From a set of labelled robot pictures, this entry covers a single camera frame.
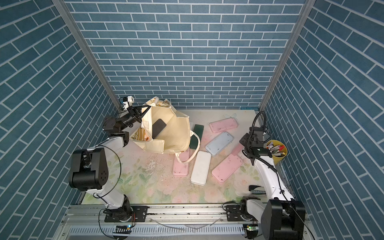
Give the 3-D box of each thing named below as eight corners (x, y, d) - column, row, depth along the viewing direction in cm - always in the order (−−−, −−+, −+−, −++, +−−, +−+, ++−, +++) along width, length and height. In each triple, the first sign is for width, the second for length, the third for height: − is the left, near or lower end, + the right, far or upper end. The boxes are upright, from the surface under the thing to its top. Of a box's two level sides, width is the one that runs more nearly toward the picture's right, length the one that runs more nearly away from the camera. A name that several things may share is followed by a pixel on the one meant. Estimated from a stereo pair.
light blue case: (213, 157, 95) (213, 155, 94) (204, 148, 100) (204, 147, 98) (233, 139, 105) (234, 137, 103) (224, 132, 109) (224, 130, 107)
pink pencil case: (212, 133, 108) (212, 130, 106) (208, 124, 113) (208, 122, 111) (237, 126, 112) (238, 124, 110) (233, 118, 117) (233, 116, 115)
